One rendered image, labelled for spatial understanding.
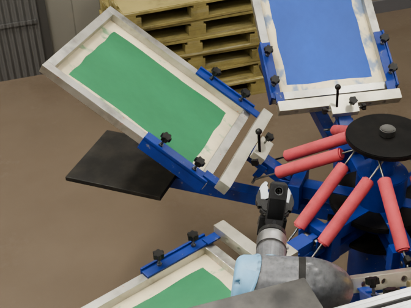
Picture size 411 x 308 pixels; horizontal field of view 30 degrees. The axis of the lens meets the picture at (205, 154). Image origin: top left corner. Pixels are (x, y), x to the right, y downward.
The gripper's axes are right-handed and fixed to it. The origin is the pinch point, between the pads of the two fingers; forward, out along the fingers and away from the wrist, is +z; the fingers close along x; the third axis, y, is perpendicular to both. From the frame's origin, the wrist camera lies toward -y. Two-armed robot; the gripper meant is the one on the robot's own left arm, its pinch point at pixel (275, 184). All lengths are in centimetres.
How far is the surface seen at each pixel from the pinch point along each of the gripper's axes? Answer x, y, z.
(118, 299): -45, 77, 23
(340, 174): 30, 43, 71
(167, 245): -40, 174, 161
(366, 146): 37, 31, 73
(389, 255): 50, 59, 47
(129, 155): -58, 81, 115
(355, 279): 33, 47, 18
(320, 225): 25, 60, 59
